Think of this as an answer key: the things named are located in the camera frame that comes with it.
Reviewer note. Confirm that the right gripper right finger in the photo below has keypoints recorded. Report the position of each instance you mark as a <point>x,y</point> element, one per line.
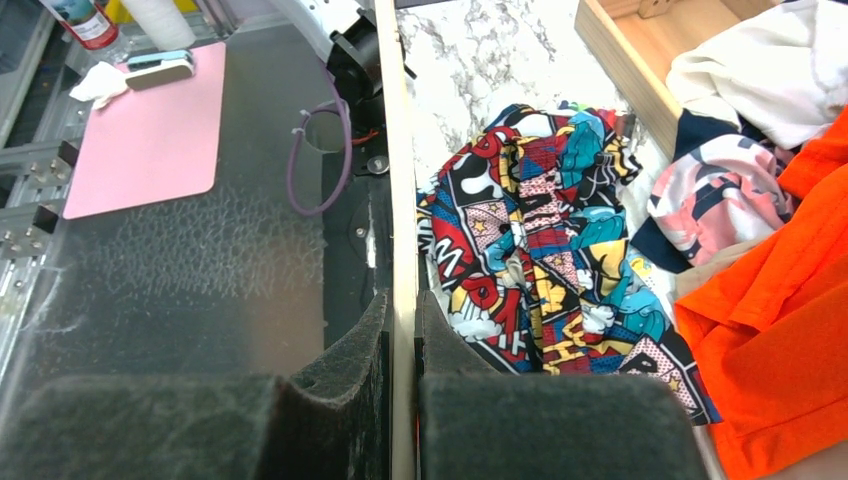
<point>478,423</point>

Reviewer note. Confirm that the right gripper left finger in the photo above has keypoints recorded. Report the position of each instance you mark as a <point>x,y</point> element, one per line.
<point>328,421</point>

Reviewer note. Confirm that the comic print shorts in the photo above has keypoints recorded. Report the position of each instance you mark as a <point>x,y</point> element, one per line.
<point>529,241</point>

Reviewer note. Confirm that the cream hanger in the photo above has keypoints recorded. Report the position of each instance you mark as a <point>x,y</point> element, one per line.
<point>404,245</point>

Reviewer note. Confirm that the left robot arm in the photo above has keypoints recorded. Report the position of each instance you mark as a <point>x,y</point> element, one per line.
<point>344,36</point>

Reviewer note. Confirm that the beige shorts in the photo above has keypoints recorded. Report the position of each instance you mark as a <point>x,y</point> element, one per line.
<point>693,278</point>

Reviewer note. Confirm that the orange shorts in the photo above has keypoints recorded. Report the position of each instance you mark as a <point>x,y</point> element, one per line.
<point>769,333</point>

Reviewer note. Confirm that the pink mat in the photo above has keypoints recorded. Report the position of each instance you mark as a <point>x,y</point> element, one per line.
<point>152,145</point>

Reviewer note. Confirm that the pack of coloured markers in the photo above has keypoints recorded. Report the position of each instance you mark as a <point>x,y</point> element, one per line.
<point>623,122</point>

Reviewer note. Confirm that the pink white navy garment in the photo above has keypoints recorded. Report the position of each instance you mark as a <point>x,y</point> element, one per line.
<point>752,97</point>

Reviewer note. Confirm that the light blue stapler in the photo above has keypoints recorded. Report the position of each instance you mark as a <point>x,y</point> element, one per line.
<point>157,69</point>

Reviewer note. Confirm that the wooden clothes rack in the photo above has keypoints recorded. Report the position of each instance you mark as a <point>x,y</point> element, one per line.
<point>636,41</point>

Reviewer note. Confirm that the crumpled white tissue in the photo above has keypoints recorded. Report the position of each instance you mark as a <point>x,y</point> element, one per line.
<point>102,83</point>

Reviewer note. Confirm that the white paper roll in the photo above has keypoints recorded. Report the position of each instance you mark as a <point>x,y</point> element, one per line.
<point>169,35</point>

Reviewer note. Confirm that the yellow box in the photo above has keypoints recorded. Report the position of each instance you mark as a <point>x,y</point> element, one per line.
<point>125,12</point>

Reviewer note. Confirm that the red label bottle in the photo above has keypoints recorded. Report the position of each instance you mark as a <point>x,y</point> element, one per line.
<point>87,23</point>

